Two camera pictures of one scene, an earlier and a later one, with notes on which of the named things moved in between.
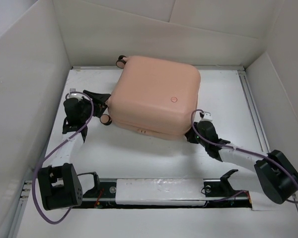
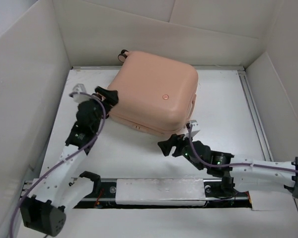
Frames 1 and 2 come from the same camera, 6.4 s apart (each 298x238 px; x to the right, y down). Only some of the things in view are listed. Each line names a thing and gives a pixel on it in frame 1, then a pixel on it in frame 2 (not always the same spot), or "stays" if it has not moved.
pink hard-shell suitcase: x=154 y=96 stays
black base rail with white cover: x=157 y=192 stays
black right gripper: x=188 y=135 → x=174 y=140
